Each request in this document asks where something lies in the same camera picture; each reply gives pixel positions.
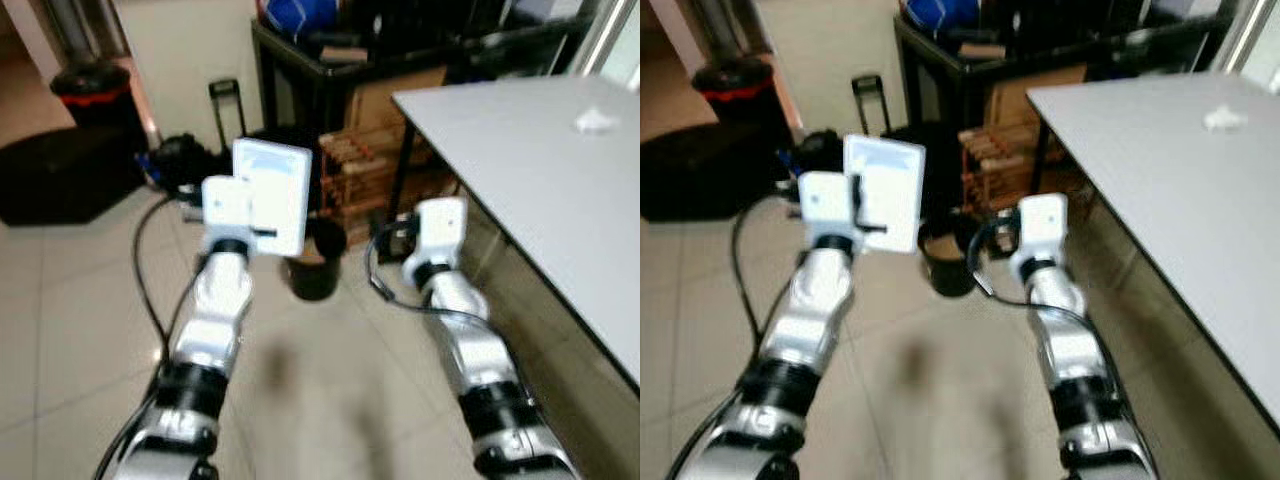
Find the black bin with red band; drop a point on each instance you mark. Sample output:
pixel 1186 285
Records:
pixel 95 120
pixel 735 115

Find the brown cardboard sheet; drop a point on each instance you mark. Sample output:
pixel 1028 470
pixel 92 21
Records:
pixel 385 100
pixel 1030 95

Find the blue bag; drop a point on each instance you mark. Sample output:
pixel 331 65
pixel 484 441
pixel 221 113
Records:
pixel 300 12
pixel 940 10

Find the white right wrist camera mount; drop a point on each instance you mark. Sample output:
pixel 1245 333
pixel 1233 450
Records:
pixel 440 225
pixel 1042 220

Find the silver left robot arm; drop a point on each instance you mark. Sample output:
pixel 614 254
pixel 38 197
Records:
pixel 810 320
pixel 215 320

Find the brown paper cup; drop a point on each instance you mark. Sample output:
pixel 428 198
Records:
pixel 942 245
pixel 312 259

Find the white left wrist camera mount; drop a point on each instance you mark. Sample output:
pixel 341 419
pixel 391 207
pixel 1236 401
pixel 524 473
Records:
pixel 225 205
pixel 825 200

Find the white carton box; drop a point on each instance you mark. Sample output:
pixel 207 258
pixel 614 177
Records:
pixel 280 190
pixel 890 185

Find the white table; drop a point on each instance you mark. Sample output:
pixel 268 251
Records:
pixel 520 170
pixel 1160 180

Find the wooden slat crate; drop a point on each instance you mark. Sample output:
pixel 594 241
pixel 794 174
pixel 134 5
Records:
pixel 355 180
pixel 995 165

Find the black round rubbish bin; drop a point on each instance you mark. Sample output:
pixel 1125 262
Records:
pixel 950 278
pixel 315 280

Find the black trolley suitcase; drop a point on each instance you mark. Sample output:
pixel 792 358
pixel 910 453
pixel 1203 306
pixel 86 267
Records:
pixel 315 185
pixel 940 160

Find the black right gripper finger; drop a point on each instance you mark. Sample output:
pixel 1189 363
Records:
pixel 265 232
pixel 872 229

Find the black metal shelf rack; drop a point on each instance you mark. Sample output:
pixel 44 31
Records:
pixel 940 75
pixel 300 80

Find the white crumpled tissue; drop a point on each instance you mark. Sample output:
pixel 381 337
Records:
pixel 596 122
pixel 1225 120

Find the black floor case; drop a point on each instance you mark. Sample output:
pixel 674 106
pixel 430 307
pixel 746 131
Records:
pixel 60 180
pixel 700 175

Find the small brown cardboard box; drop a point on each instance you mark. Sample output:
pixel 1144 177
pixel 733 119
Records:
pixel 345 55
pixel 985 51

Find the black backpack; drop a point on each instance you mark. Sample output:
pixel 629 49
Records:
pixel 185 160
pixel 820 150

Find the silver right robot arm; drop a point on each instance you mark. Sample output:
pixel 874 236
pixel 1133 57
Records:
pixel 1075 350
pixel 470 350

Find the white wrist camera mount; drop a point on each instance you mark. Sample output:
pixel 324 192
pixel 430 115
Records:
pixel 225 205
pixel 825 200
pixel 1042 220
pixel 440 225

